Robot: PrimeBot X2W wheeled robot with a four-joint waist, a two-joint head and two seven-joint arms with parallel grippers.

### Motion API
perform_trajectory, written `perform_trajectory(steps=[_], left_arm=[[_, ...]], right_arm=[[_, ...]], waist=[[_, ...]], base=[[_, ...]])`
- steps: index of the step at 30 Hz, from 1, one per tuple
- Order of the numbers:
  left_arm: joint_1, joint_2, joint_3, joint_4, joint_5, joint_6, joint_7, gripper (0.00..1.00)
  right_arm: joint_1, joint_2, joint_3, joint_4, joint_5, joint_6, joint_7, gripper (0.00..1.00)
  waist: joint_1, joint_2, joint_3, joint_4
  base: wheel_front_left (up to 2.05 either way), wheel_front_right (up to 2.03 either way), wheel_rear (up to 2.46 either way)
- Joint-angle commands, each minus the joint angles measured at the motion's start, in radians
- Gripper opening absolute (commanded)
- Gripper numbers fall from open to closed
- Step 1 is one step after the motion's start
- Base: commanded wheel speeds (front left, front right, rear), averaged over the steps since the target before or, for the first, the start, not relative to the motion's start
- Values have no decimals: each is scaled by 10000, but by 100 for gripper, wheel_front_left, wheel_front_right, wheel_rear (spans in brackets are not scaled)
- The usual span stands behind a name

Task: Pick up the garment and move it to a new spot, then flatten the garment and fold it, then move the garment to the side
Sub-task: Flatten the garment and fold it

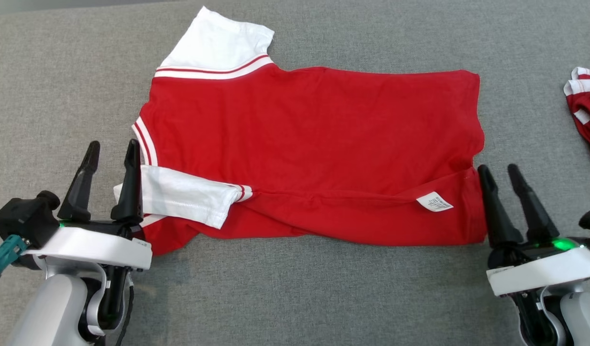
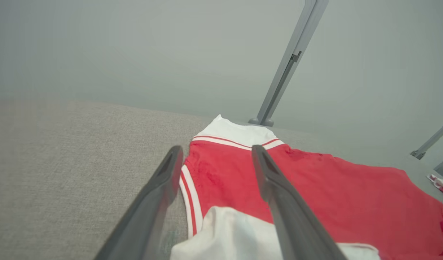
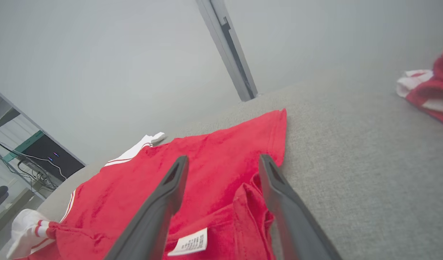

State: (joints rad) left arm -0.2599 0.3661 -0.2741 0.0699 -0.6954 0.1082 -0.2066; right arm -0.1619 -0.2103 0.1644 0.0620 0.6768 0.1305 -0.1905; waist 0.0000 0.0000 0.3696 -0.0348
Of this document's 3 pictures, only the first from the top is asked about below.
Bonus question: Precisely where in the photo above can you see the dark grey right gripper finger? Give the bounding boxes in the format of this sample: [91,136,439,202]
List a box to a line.
[508,164,560,244]
[478,164,524,248]

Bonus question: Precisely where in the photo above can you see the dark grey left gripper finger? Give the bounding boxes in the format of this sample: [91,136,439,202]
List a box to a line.
[57,140,101,222]
[111,139,145,226]

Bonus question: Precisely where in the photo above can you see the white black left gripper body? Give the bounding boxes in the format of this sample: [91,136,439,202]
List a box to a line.
[25,220,153,271]

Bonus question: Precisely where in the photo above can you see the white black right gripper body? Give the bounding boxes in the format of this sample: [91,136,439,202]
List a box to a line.
[486,237,590,297]

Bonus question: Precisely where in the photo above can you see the red jersey with white sleeves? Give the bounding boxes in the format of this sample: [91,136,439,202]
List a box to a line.
[113,6,488,257]

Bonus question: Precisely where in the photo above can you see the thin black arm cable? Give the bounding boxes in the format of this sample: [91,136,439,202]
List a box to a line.
[114,283,135,346]

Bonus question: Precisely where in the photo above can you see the teal cable connector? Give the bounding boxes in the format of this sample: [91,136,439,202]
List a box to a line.
[0,235,29,287]

